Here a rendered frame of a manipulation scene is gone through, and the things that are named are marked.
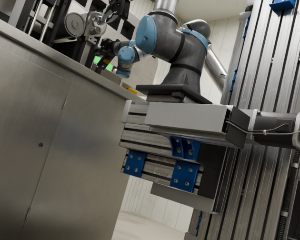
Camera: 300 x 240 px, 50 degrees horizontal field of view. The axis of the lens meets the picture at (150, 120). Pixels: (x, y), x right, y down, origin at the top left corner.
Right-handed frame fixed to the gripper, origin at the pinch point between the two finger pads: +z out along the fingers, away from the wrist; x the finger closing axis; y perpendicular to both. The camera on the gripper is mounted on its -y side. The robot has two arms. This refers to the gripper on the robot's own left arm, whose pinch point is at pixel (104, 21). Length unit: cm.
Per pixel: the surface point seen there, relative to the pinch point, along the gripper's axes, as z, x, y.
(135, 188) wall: 186, -243, 31
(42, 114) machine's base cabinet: 22, 30, -62
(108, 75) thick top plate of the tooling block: 16.8, -13.8, -19.9
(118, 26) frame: 14, -38, 42
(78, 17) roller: 6.4, 13.4, -0.8
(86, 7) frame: 16.0, -9.1, 39.3
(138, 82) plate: 33, -72, 18
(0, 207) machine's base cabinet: 47, 34, -92
